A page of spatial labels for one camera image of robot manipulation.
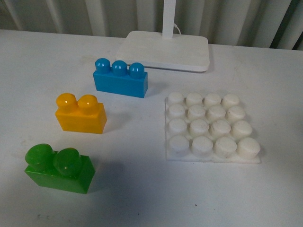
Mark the yellow two-stud toy block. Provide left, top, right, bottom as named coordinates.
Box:
left=55, top=93, right=107, bottom=134

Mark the blue three-stud toy block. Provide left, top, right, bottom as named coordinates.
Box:
left=93, top=58, right=148, bottom=98

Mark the green two-stud toy block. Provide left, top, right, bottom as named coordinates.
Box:
left=25, top=144, right=95, bottom=194

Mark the white desk lamp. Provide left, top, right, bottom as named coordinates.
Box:
left=116, top=0, right=210, bottom=72

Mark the grey pleated curtain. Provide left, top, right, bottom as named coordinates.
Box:
left=0, top=0, right=303, bottom=50

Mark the white studded base plate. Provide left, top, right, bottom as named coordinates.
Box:
left=165, top=92, right=261, bottom=164

